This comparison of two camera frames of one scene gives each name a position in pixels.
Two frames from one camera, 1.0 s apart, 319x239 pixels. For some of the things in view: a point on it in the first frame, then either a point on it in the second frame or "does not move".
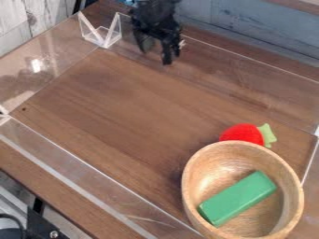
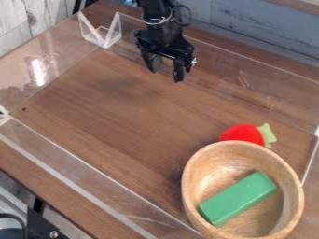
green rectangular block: (246, 192) does not move
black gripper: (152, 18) -> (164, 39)
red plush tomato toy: (248, 133) does not move
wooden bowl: (243, 189) does not move
